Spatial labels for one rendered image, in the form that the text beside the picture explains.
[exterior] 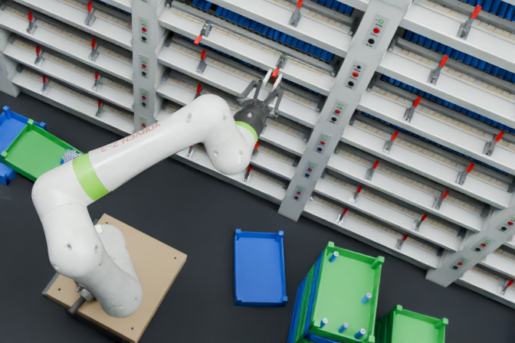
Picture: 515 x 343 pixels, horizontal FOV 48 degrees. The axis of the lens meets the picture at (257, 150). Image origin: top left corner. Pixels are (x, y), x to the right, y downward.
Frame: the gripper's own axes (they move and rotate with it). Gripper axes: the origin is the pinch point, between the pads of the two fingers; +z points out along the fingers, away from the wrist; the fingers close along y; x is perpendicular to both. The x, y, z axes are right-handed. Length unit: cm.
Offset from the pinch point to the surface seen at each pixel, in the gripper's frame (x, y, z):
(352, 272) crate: -53, 50, -14
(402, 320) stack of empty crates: -77, 78, -8
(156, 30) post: -7.1, -43.0, 9.6
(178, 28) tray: -2.6, -35.6, 9.0
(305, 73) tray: -0.6, 8.2, 10.7
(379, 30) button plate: 28.8, 23.2, 2.8
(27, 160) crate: -87, -86, -5
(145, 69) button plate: -29, -47, 13
